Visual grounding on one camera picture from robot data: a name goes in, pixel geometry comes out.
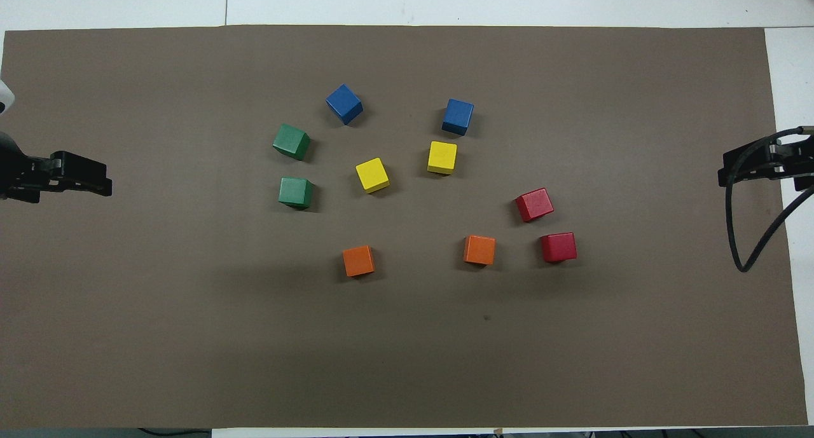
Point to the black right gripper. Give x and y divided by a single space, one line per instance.
776 157

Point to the blue wooden block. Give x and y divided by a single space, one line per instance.
344 103
457 116

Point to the red wooden block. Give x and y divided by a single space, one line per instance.
533 204
558 246

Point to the green wooden block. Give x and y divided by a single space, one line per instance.
295 192
291 140

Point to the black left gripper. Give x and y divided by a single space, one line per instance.
22 174

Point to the brown table mat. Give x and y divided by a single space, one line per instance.
191 330

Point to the orange wooden block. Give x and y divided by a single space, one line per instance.
479 250
358 260

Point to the yellow wooden block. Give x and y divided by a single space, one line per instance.
442 157
372 175

